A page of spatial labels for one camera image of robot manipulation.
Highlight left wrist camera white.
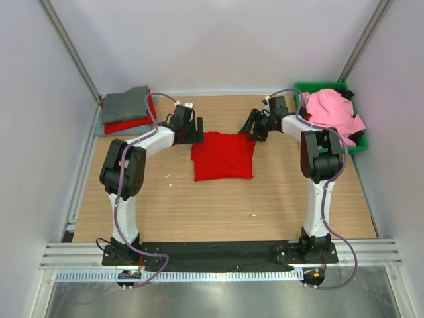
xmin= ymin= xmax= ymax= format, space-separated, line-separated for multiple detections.
xmin=174 ymin=101 xmax=193 ymax=109

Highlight white slotted cable duct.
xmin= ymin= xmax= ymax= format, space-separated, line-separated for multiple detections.
xmin=55 ymin=268 xmax=303 ymax=283

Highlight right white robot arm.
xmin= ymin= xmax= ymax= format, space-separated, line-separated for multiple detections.
xmin=238 ymin=95 xmax=345 ymax=262

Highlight folded grey t shirt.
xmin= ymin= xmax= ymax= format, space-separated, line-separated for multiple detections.
xmin=101 ymin=86 xmax=148 ymax=124

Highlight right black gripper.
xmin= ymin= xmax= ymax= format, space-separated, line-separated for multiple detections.
xmin=238 ymin=109 xmax=273 ymax=142

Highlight aluminium front rail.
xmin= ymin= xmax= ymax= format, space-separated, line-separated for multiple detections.
xmin=40 ymin=239 xmax=403 ymax=270

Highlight left aluminium frame post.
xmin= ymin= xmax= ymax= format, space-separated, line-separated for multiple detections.
xmin=38 ymin=0 xmax=101 ymax=102

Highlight right aluminium frame post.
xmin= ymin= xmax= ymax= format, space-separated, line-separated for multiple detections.
xmin=337 ymin=0 xmax=394 ymax=82

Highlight aluminium frame post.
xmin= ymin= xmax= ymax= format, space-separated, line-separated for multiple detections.
xmin=337 ymin=0 xmax=394 ymax=82
xmin=38 ymin=0 xmax=101 ymax=102

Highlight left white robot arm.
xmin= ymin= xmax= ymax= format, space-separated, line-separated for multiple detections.
xmin=99 ymin=103 xmax=203 ymax=266

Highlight folded red t shirt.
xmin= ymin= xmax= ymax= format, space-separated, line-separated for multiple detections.
xmin=103 ymin=91 xmax=157 ymax=135

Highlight red t shirt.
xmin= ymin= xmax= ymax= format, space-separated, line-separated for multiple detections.
xmin=103 ymin=91 xmax=157 ymax=135
xmin=191 ymin=132 xmax=256 ymax=182

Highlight folded blue-grey t shirt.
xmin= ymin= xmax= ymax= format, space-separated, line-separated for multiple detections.
xmin=94 ymin=121 xmax=153 ymax=137

